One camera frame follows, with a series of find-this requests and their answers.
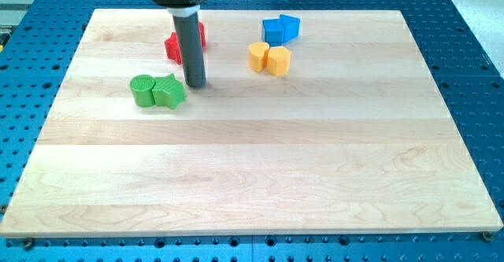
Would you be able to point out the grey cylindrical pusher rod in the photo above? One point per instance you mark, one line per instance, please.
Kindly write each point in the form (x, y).
(186, 23)

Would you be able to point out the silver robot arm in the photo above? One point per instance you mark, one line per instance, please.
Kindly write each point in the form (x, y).
(178, 3)

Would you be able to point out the red star block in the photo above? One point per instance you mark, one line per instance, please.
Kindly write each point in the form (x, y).
(172, 48)

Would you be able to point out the green star block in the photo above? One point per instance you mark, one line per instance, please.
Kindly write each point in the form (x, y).
(168, 91)

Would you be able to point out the green circle block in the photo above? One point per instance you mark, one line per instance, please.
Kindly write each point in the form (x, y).
(141, 87)

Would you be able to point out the red block behind rod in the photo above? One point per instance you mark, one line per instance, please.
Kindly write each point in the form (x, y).
(202, 33)

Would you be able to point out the yellow heart block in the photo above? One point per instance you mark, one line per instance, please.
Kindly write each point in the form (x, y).
(258, 52)

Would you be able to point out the blue cube block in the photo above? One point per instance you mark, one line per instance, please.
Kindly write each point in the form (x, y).
(272, 32)

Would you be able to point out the yellow pentagon block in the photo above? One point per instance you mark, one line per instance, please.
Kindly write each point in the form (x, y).
(278, 61)

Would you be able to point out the blue pentagon block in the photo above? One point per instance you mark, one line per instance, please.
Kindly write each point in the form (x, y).
(291, 27)

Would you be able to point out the light wooden board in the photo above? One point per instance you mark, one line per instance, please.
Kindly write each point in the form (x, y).
(355, 139)

